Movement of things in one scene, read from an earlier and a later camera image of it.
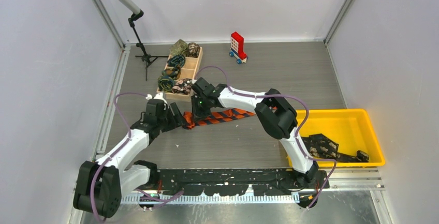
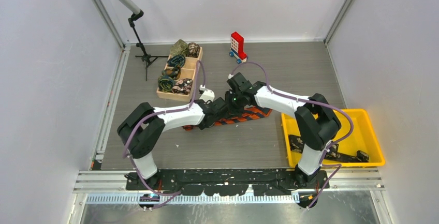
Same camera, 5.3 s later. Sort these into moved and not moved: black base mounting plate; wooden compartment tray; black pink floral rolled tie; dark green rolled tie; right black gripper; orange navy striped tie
Moved: orange navy striped tie; right black gripper
Not moved: dark green rolled tie; black pink floral rolled tie; black base mounting plate; wooden compartment tray
